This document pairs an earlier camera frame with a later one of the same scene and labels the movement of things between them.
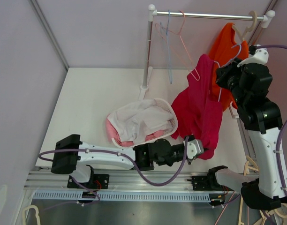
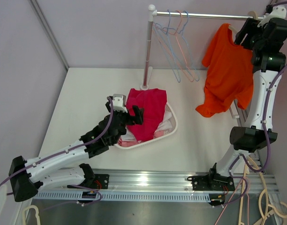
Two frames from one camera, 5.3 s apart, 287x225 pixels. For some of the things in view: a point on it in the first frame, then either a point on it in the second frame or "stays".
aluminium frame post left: [47, 27] stays
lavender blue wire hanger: [230, 60] to [182, 61]
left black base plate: [96, 181] stays
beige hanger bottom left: [24, 222] stays
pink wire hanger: [156, 25] to [192, 79]
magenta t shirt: [198, 111] to [154, 102]
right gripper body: [230, 78] to [257, 41]
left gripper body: [189, 161] to [125, 118]
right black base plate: [209, 182] stays
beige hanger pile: [281, 210] stays
